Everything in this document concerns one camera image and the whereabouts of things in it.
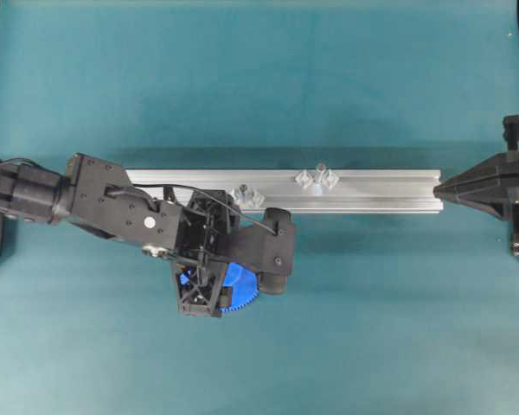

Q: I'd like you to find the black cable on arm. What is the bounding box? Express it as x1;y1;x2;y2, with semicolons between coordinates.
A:
0;157;282;237

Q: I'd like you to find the large blue plastic gear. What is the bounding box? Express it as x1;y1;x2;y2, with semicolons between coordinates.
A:
221;263;259;315

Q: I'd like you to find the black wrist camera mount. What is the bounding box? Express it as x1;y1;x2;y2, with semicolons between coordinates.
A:
217;207;296;295

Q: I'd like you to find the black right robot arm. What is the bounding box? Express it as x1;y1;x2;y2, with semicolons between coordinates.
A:
433;115;519;258

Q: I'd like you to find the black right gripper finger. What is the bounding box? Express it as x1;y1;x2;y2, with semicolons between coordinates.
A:
433;189;511;221
433;152;509;193

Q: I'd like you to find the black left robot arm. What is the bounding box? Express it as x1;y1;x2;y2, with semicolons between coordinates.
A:
0;154;239;317

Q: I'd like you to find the clear bracket beside shaft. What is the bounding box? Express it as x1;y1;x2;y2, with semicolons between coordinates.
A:
321;169;340;190
247;192;265;209
294;169;315;190
228;188;246;208

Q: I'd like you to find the aluminium extrusion rail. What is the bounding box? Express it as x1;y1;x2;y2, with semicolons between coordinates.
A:
127;168;443;214

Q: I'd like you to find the steel shaft near blue mark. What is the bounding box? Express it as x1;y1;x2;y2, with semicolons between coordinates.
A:
314;163;326;193

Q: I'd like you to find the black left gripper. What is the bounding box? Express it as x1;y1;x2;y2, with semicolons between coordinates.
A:
171;189;240;318

